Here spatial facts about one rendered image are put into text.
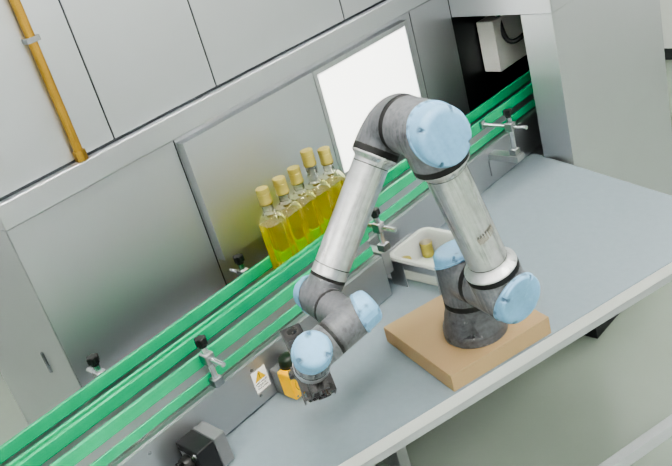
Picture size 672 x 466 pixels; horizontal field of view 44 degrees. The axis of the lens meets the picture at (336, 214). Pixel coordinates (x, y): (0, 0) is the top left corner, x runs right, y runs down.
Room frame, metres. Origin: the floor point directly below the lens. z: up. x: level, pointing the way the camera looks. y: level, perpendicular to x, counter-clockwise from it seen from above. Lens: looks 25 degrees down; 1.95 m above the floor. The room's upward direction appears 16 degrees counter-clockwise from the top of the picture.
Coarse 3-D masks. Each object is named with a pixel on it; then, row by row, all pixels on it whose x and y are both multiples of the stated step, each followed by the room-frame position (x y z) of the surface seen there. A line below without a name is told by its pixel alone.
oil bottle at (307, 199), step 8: (304, 192) 2.02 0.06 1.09; (312, 192) 2.03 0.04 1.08; (296, 200) 2.01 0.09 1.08; (304, 200) 2.00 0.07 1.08; (312, 200) 2.02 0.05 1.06; (304, 208) 2.00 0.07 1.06; (312, 208) 2.01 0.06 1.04; (312, 216) 2.01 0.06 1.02; (320, 216) 2.02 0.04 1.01; (312, 224) 2.00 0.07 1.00; (320, 224) 2.02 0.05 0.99; (312, 232) 2.00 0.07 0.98; (320, 232) 2.01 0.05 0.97
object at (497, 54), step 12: (480, 24) 2.81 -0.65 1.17; (492, 24) 2.77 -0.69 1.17; (504, 24) 2.81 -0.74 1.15; (516, 24) 2.86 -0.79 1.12; (480, 36) 2.82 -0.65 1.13; (492, 36) 2.78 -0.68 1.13; (516, 36) 2.85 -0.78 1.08; (492, 48) 2.79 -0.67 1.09; (504, 48) 2.80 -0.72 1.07; (516, 48) 2.84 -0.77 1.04; (492, 60) 2.79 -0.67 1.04; (504, 60) 2.79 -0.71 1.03; (516, 60) 2.83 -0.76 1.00
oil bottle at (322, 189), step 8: (312, 184) 2.06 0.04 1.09; (320, 184) 2.05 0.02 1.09; (328, 184) 2.06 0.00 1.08; (320, 192) 2.04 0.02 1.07; (328, 192) 2.06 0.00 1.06; (320, 200) 2.03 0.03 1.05; (328, 200) 2.05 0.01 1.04; (320, 208) 2.04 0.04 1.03; (328, 208) 2.05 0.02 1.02; (328, 216) 2.04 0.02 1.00
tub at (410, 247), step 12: (432, 228) 2.10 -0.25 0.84; (408, 240) 2.08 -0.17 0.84; (420, 240) 2.10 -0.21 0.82; (432, 240) 2.10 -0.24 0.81; (444, 240) 2.07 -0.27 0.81; (396, 252) 2.04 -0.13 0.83; (408, 252) 2.06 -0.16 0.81; (420, 252) 2.09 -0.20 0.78; (420, 264) 1.93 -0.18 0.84; (432, 264) 1.91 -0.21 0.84
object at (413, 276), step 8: (392, 248) 2.12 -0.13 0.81; (392, 264) 2.01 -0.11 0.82; (400, 264) 1.99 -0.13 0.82; (408, 264) 1.97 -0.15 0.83; (392, 272) 2.02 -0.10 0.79; (400, 272) 1.99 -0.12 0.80; (408, 272) 1.97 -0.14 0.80; (416, 272) 1.95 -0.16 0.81; (424, 272) 1.93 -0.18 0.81; (432, 272) 1.90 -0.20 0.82; (392, 280) 2.03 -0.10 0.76; (400, 280) 2.00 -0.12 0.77; (408, 280) 1.98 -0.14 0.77; (416, 280) 1.96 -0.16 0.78; (424, 280) 1.94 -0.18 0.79; (432, 280) 1.91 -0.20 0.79; (416, 288) 1.96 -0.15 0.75; (424, 288) 1.94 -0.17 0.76; (432, 288) 1.92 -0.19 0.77
